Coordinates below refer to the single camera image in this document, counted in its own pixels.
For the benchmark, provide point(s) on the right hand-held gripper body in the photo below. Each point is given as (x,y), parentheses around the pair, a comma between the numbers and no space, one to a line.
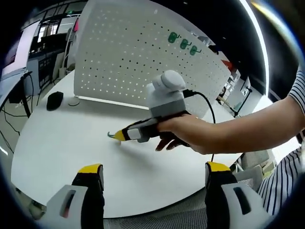
(164,100)

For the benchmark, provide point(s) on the green hook assembly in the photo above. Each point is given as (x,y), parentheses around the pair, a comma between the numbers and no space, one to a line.
(172,37)
(110,136)
(184,43)
(194,49)

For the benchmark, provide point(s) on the black computer mouse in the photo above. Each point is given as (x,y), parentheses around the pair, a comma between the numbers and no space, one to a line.
(54,101)

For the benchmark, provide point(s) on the long ceiling light strip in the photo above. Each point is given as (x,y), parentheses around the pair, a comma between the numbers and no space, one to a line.
(262,47)

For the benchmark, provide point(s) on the person's right hand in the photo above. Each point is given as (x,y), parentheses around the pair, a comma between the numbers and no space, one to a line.
(188,131)

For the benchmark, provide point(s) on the large display screen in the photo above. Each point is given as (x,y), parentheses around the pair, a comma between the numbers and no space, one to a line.
(21,47)

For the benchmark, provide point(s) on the black desk frame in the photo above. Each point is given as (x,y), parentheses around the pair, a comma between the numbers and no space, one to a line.
(25,95)

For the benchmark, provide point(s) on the white perforated mounting plate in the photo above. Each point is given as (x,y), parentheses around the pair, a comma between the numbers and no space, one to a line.
(119,59)

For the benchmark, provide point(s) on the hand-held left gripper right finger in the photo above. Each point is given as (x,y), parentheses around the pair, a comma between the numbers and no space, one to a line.
(219,188)

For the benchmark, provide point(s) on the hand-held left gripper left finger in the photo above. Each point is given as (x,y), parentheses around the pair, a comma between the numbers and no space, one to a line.
(88,188)

